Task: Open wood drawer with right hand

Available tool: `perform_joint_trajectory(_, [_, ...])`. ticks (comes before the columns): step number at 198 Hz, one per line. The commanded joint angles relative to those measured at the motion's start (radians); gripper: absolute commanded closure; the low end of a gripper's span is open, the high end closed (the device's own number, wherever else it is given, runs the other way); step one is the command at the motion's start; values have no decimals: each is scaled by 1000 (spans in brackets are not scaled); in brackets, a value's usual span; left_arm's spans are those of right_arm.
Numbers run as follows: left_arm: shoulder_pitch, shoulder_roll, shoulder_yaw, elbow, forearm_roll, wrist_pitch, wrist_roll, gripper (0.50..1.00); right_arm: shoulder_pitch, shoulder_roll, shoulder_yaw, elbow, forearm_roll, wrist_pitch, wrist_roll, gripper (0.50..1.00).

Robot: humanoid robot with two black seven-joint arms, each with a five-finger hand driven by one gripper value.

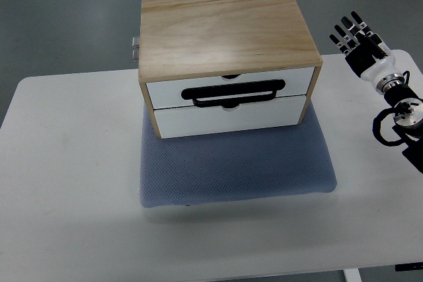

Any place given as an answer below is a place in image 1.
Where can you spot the black drawer handle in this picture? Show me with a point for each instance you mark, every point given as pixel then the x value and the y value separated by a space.
pixel 232 95

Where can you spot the white drawer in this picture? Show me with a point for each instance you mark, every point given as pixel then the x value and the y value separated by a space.
pixel 187 121
pixel 167 94

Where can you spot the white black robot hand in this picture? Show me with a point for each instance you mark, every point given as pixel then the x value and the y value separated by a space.
pixel 367 55

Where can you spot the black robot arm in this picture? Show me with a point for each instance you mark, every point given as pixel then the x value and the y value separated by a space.
pixel 406 110

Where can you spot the black table control panel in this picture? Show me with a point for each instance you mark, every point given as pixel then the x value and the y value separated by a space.
pixel 409 267

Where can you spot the blue-grey mesh mat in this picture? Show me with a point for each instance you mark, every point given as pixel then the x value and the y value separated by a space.
pixel 234 166

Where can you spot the metal clamp behind cabinet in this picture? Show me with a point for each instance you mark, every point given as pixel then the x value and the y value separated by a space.
pixel 135 49

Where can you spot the white table leg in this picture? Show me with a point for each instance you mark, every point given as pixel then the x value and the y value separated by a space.
pixel 352 275

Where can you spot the wooden drawer cabinet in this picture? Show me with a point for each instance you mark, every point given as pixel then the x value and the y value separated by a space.
pixel 190 39

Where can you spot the white bottom drawer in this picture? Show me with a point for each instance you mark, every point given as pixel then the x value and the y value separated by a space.
pixel 187 121

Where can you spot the white top drawer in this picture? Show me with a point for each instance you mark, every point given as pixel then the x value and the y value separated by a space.
pixel 167 94

